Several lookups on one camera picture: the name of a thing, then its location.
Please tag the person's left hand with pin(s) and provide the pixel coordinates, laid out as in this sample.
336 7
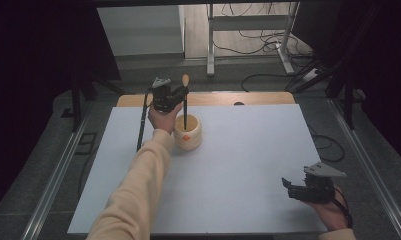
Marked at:
164 120

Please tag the person's right hand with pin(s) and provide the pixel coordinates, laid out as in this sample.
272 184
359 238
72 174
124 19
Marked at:
331 213

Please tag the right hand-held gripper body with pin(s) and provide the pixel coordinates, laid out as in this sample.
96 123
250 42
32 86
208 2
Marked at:
318 186

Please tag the black floor plate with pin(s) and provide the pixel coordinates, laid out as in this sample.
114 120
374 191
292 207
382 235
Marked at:
85 143

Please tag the grey metal desk frame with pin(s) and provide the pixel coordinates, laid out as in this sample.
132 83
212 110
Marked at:
248 23

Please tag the cream utensil holder cup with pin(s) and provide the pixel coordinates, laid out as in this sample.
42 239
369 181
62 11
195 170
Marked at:
188 135

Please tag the white power strip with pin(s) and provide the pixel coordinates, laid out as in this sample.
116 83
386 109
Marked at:
310 75

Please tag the white table mat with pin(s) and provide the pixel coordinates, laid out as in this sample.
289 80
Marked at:
241 166

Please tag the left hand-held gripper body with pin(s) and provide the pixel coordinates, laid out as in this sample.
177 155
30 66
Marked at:
163 95

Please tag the black tripod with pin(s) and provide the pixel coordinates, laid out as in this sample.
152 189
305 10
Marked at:
341 66

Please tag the black curtain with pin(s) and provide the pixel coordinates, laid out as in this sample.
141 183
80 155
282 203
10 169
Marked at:
28 66
381 66

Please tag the aluminium floor rail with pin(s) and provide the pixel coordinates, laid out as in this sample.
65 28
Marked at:
54 180
371 166

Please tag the white cabinet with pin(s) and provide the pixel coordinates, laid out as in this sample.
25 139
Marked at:
139 30

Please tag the black stand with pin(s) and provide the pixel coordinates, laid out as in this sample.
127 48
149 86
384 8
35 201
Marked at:
84 90

